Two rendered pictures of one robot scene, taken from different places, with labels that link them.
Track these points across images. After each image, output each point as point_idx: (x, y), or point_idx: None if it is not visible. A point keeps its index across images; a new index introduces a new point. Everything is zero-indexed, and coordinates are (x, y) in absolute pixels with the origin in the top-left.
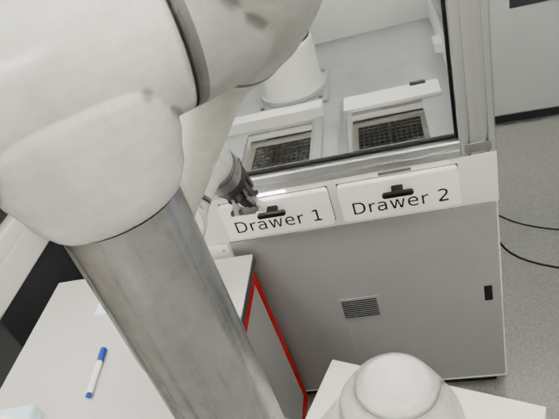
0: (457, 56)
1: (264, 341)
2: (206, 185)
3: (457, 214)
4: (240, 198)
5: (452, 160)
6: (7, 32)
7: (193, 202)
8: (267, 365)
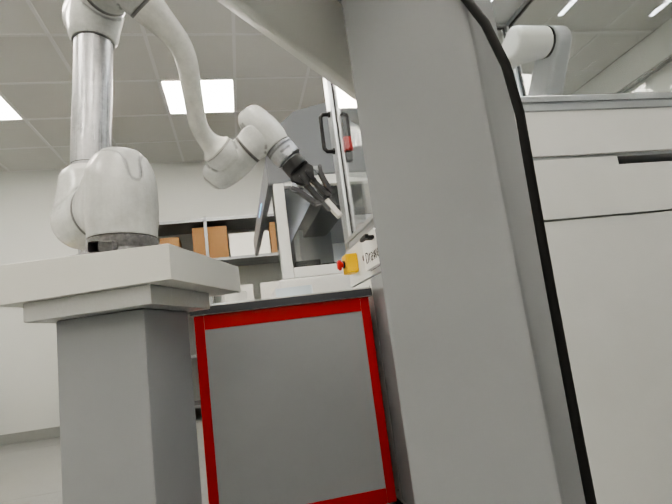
0: None
1: (336, 354)
2: (190, 100)
3: None
4: (299, 181)
5: None
6: None
7: (187, 108)
8: (325, 371)
